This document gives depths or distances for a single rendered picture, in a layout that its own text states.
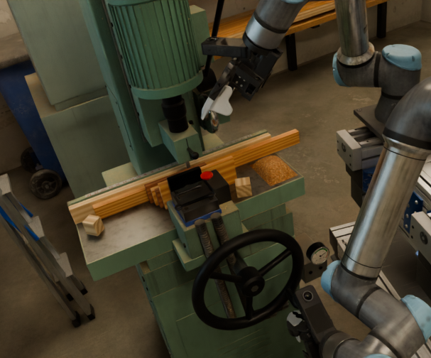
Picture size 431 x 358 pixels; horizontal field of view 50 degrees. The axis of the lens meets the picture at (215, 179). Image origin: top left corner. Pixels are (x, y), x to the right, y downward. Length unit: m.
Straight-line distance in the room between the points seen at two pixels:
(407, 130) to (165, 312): 0.81
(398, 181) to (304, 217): 1.67
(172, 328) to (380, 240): 0.70
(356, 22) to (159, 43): 0.66
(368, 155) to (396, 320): 0.83
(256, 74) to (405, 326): 0.55
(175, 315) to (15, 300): 1.38
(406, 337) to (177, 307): 0.66
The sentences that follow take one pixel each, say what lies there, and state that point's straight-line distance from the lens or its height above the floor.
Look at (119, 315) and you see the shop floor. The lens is 2.26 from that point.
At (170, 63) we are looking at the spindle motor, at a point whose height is 1.28.
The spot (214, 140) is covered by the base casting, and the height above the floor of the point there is 0.80.
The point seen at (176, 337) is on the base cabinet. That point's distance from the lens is 1.42.
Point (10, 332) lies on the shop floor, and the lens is 2.47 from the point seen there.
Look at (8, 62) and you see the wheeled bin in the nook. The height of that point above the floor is 0.92.
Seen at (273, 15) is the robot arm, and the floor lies 1.38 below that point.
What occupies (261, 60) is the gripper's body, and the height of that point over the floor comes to 1.28.
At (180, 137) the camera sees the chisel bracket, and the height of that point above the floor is 1.07.
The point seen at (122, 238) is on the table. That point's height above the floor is 0.90.
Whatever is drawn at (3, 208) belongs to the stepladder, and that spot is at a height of 0.71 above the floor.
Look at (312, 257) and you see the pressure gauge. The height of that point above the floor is 0.67.
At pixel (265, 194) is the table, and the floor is 0.89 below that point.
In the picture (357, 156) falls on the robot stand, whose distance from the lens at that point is 1.62.
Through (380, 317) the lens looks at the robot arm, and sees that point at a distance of 0.92.
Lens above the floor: 1.62
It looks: 34 degrees down
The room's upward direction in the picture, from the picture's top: 12 degrees counter-clockwise
